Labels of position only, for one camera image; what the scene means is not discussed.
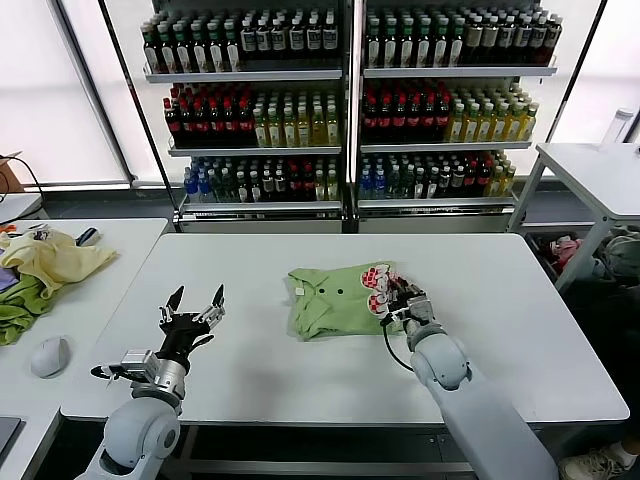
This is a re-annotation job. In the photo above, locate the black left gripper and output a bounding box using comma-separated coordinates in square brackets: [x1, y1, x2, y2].
[158, 283, 227, 369]

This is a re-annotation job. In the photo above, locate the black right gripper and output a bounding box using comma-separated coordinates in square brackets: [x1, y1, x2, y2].
[383, 275, 426, 321]

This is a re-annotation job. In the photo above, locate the green polo shirt red print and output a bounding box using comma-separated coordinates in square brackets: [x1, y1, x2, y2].
[285, 259, 426, 343]

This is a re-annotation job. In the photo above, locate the pink clothes pile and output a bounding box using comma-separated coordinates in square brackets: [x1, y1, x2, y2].
[548, 237, 584, 266]

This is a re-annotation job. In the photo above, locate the pale yellow garment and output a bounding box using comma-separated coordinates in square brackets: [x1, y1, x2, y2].
[0, 230, 120, 300]

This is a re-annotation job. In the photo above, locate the dark storage crate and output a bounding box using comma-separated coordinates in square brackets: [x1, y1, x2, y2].
[524, 230, 599, 284]

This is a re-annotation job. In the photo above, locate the white computer mouse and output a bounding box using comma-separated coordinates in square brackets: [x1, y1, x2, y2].
[29, 336, 72, 380]

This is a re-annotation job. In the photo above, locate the red cap cola bottle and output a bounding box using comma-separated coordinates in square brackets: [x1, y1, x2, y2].
[208, 98, 225, 147]
[392, 95, 409, 144]
[436, 95, 452, 144]
[361, 95, 379, 144]
[422, 95, 438, 144]
[193, 98, 211, 147]
[179, 98, 197, 147]
[164, 98, 183, 147]
[236, 98, 254, 147]
[407, 95, 424, 144]
[377, 95, 394, 144]
[222, 98, 240, 147]

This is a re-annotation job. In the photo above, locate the yellow juice bottle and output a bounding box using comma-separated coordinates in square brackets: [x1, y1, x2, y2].
[282, 107, 299, 148]
[267, 107, 284, 148]
[505, 103, 522, 143]
[253, 107, 269, 148]
[448, 103, 465, 143]
[312, 105, 329, 147]
[519, 102, 540, 142]
[477, 103, 493, 143]
[297, 106, 314, 148]
[491, 103, 508, 143]
[462, 103, 479, 143]
[326, 105, 343, 147]

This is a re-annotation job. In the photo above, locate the green crumpled cloth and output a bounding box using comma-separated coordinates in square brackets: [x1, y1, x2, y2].
[0, 272, 56, 348]

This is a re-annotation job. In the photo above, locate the black slanted metal pole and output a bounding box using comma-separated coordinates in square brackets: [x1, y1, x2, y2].
[98, 0, 177, 214]
[544, 0, 612, 146]

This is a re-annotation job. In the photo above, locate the white side table with legs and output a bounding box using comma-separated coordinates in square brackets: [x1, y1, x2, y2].
[505, 141, 640, 297]

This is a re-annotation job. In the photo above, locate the grey metal drinks shelf unit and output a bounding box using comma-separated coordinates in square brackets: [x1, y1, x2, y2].
[139, 0, 351, 235]
[352, 0, 564, 235]

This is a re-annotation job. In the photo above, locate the grey garment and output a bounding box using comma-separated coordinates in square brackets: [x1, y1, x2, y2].
[597, 234, 640, 289]

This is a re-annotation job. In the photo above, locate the dark grey laptop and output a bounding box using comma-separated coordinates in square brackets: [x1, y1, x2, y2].
[0, 415, 25, 454]

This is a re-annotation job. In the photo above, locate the brown cardboard box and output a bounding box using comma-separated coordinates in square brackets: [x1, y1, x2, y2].
[0, 149, 25, 194]

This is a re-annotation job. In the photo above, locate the green cap tea bottle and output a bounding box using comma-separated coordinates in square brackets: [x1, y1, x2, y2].
[399, 19, 417, 69]
[415, 19, 433, 69]
[225, 21, 243, 73]
[159, 23, 178, 74]
[176, 23, 194, 74]
[448, 19, 466, 69]
[382, 19, 400, 69]
[193, 22, 211, 74]
[142, 24, 161, 75]
[209, 22, 227, 73]
[432, 19, 450, 69]
[365, 19, 383, 69]

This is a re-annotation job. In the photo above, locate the dark bottle beige label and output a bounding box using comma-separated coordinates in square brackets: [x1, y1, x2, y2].
[482, 17, 500, 66]
[465, 18, 484, 66]

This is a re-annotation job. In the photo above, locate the dark bottle white label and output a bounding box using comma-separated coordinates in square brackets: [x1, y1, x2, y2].
[515, 17, 533, 66]
[256, 14, 274, 64]
[322, 11, 340, 64]
[530, 17, 548, 66]
[289, 13, 307, 64]
[498, 17, 517, 66]
[545, 17, 564, 66]
[305, 12, 324, 64]
[272, 13, 290, 64]
[240, 14, 258, 64]

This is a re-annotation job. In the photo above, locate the white grey sneaker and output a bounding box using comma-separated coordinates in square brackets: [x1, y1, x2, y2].
[558, 443, 632, 480]

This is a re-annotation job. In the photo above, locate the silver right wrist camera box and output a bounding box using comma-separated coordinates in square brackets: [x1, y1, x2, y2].
[410, 293, 435, 321]

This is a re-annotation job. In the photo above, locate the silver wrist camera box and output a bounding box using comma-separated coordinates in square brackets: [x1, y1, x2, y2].
[118, 349, 157, 382]
[410, 293, 435, 321]

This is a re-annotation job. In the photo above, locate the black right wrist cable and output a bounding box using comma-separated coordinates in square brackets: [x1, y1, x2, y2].
[380, 312, 417, 374]

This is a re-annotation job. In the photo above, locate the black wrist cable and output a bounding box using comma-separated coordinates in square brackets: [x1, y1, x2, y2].
[380, 312, 417, 374]
[89, 364, 134, 394]

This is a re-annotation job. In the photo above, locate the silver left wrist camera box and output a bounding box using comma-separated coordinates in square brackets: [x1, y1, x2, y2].
[118, 349, 157, 382]

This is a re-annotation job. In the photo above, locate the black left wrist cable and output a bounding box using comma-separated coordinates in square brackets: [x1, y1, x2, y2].
[89, 364, 134, 394]

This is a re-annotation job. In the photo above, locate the thin black cable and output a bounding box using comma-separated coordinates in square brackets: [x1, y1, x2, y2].
[0, 153, 50, 221]

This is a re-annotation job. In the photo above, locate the grey window frame post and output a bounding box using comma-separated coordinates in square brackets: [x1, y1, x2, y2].
[53, 0, 140, 190]

